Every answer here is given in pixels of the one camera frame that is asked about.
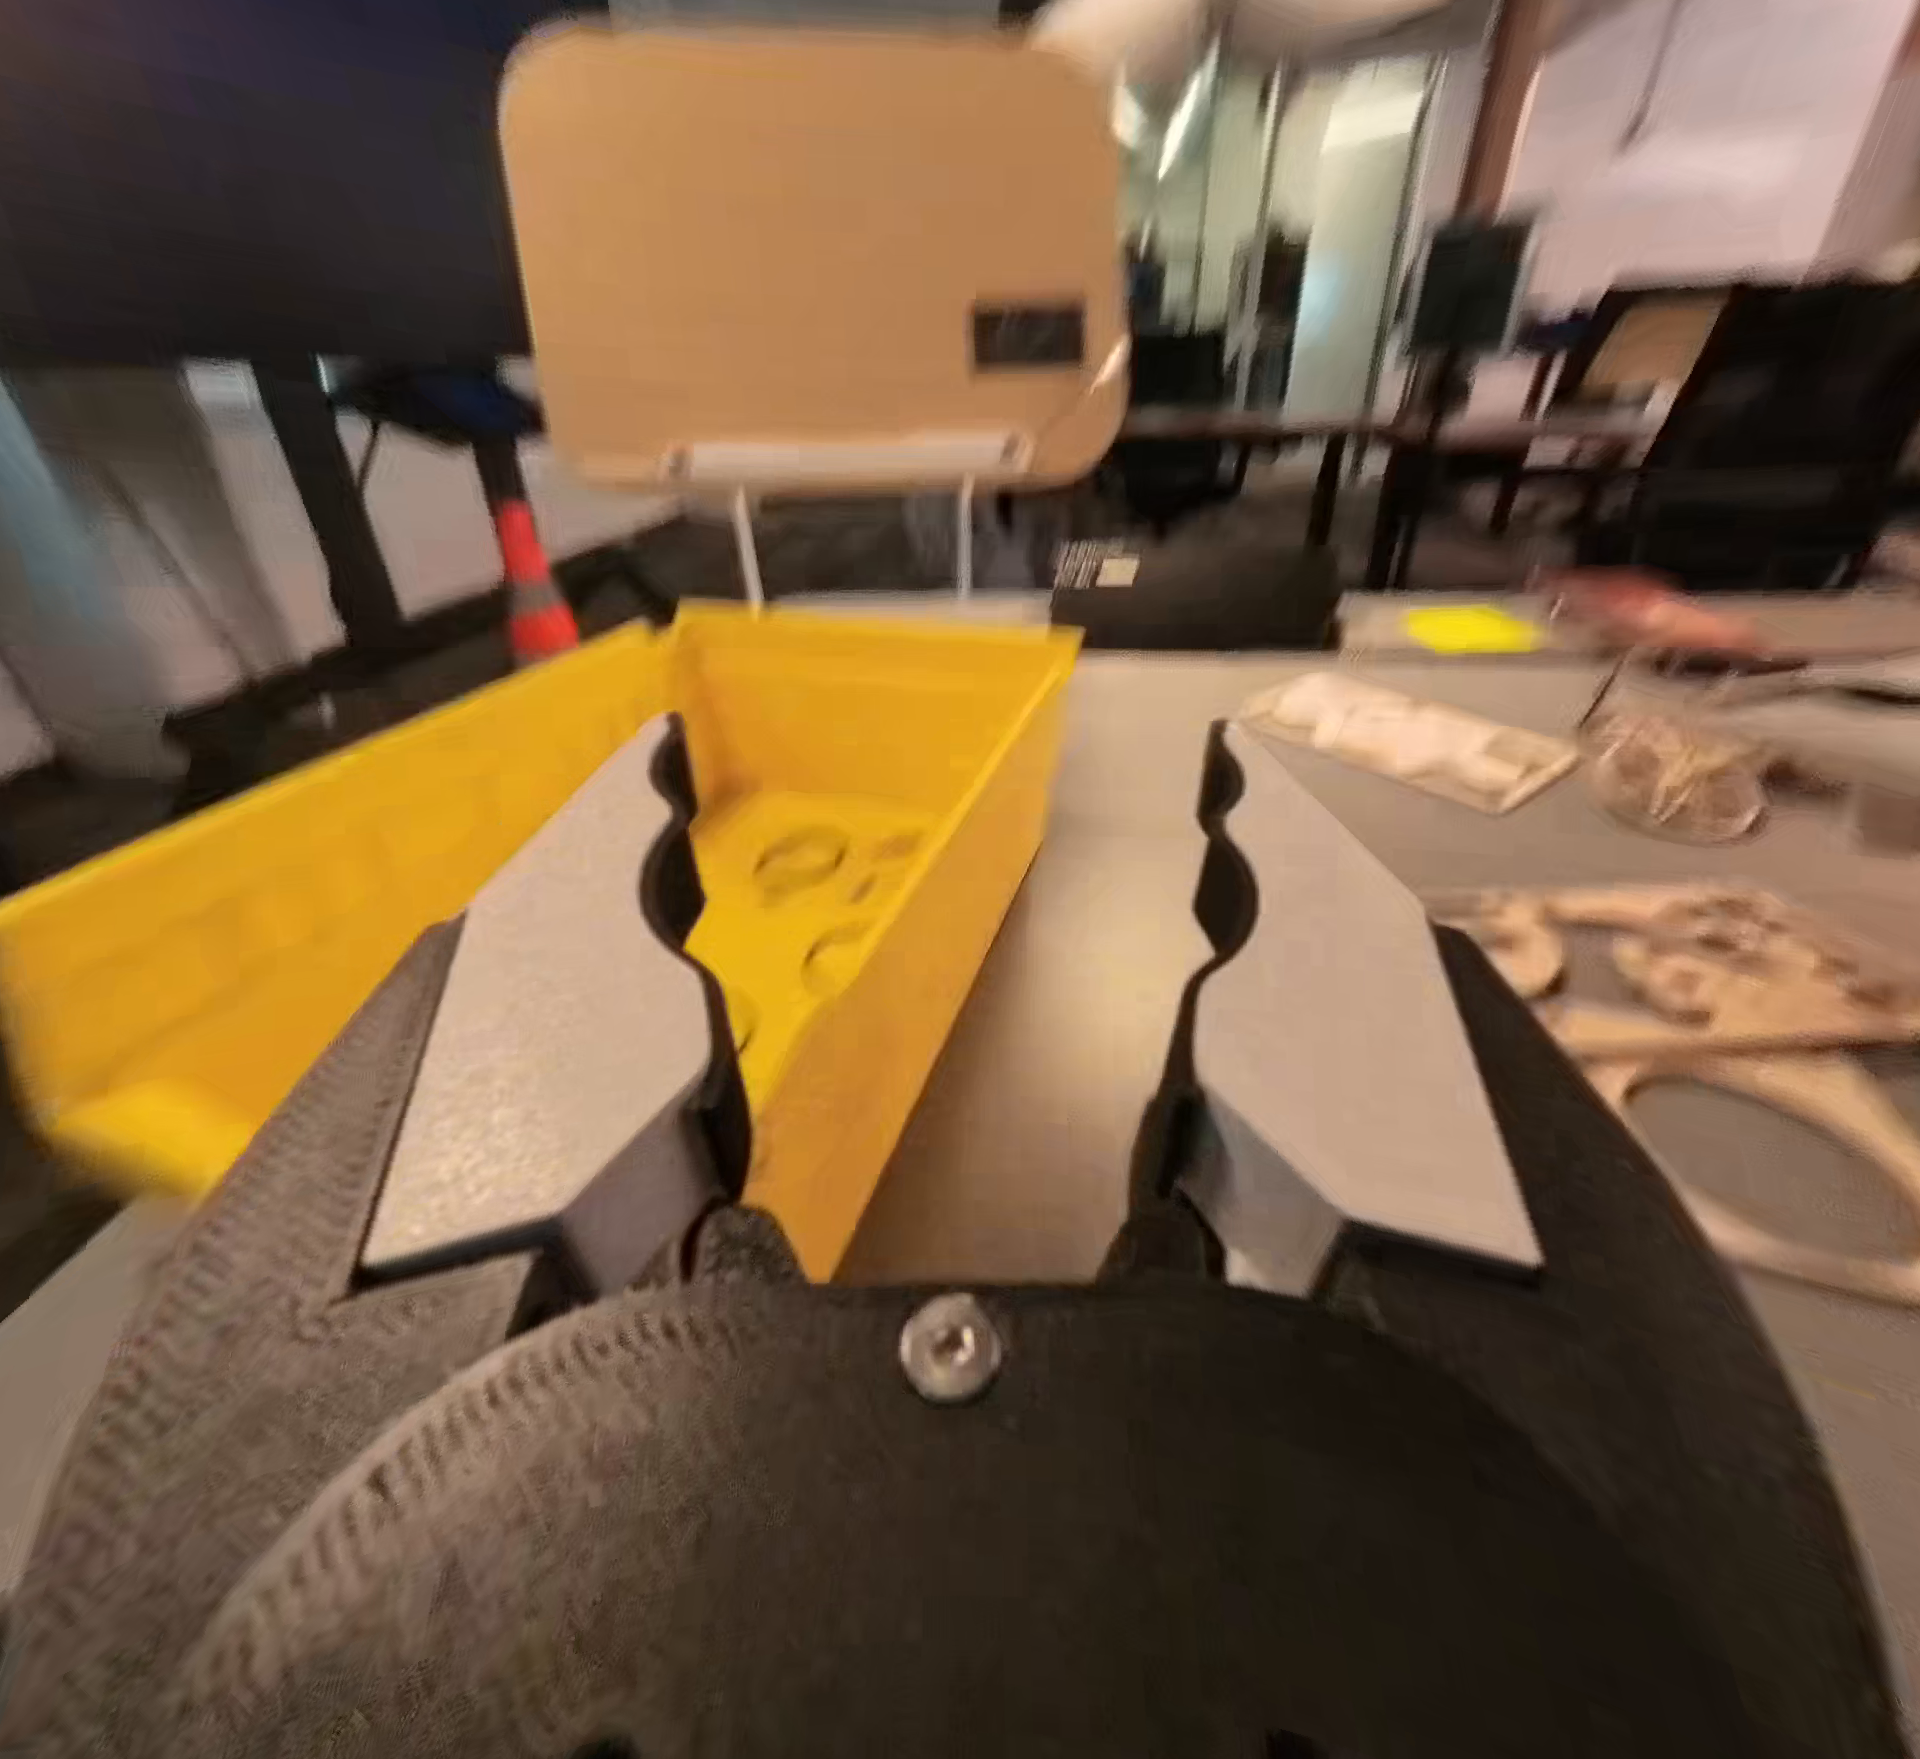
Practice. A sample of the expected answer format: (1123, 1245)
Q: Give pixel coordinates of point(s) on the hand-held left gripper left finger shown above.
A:
(554, 1011)

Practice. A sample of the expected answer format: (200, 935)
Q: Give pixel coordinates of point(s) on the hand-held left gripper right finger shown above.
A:
(1350, 1041)

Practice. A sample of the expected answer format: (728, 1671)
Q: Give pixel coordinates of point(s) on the yellow plastic bin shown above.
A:
(863, 695)

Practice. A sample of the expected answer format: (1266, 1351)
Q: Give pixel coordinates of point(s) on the wooden cutout parts sheet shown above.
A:
(1695, 951)

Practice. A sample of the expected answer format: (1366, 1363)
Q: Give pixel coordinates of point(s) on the wooden bicycle model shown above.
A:
(1673, 777)

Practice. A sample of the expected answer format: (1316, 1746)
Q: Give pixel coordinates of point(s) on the brown model kit box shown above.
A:
(1664, 621)

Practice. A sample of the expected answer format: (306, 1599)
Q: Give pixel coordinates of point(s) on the white instruction booklet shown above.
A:
(1410, 741)

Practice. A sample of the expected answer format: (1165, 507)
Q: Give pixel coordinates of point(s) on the yellow sticky note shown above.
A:
(1470, 631)

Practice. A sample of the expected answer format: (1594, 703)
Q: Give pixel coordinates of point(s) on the orange traffic cone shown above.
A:
(529, 575)

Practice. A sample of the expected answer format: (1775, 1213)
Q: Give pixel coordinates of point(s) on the black office chair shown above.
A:
(1771, 439)

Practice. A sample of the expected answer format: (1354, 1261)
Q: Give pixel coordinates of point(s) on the dark monitor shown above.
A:
(270, 109)

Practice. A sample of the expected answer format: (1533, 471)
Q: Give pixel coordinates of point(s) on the wooden cutout frame sheet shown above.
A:
(1725, 1221)

